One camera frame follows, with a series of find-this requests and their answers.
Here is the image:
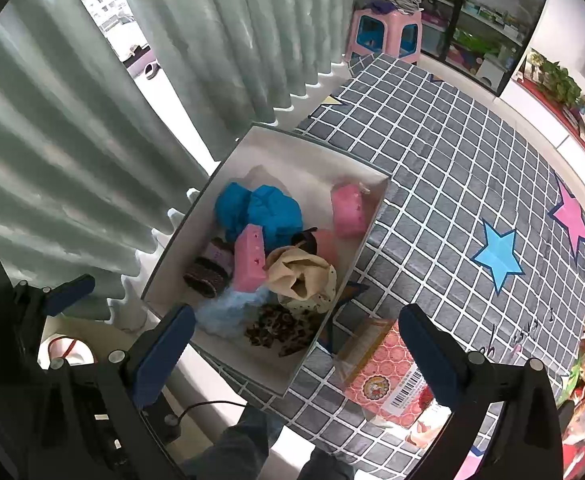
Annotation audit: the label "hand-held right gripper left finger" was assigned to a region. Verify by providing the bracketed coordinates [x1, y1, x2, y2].
[27, 304, 196, 480]

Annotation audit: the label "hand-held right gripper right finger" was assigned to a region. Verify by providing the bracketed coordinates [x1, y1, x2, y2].
[399, 304, 566, 480]

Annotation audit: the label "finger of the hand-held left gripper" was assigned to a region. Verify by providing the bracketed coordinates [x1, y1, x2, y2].
[12, 274, 96, 318]

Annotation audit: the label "light blue fluffy cloth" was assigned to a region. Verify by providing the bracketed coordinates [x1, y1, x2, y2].
[192, 287, 268, 338]

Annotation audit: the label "striped knit hat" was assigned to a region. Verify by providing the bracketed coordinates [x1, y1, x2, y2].
[182, 237, 234, 298]

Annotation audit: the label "leopard print cloth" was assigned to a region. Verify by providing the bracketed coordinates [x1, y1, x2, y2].
[245, 302, 323, 358]

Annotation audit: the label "white polka dot cloth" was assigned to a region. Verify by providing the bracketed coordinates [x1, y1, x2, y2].
[277, 265, 339, 316]

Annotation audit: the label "beige cloth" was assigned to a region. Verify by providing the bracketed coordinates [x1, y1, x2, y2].
[264, 246, 333, 301]

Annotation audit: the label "white storage box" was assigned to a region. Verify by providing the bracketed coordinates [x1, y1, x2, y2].
[141, 124, 391, 397]

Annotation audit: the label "pink patterned carton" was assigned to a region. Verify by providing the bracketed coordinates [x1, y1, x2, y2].
[333, 317, 436, 428]

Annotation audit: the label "floral tissue packet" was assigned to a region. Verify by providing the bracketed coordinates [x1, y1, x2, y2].
[405, 400, 448, 448]

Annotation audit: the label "person's left leg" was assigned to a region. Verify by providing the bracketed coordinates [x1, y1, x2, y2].
[182, 405, 283, 480]

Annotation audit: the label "person's leg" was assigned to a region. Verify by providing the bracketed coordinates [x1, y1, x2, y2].
[297, 447, 356, 480]
[182, 405, 283, 480]

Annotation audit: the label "person's right leg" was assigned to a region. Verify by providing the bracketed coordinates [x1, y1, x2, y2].
[297, 447, 356, 480]

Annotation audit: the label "grey green curtain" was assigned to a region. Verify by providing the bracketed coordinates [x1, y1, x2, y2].
[0, 0, 358, 321]

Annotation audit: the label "grey grid star blanket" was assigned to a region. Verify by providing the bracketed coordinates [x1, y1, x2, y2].
[207, 52, 585, 480]

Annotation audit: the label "potted green plants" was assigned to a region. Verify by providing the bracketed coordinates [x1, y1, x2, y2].
[525, 50, 585, 113]

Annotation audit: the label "pink plastic stool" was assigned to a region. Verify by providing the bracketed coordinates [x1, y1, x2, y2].
[345, 7, 423, 66]

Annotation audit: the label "grey folded cloth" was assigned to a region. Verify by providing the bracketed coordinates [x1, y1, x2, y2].
[363, 0, 423, 13]

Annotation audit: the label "black cable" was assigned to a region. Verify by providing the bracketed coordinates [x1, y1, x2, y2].
[165, 400, 248, 428]

